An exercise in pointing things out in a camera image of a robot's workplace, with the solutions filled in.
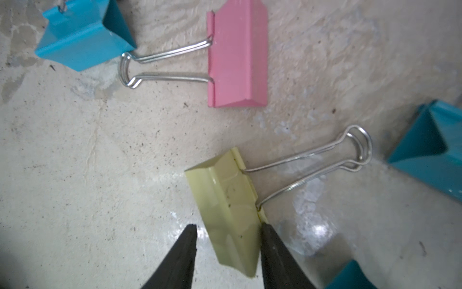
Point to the pink binder clip centre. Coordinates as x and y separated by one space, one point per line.
237 44

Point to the teal binder clip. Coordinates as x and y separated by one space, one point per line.
431 149
85 34
351 277

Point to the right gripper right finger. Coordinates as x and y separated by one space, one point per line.
279 269

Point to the teal binder clip centre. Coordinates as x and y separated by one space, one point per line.
85 34

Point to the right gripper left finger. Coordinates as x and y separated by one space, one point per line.
176 270

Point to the yellow binder clip front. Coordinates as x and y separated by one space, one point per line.
231 209

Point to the teal binder clip front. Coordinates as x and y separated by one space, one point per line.
351 277

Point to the teal binder clip right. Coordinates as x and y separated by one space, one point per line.
431 149

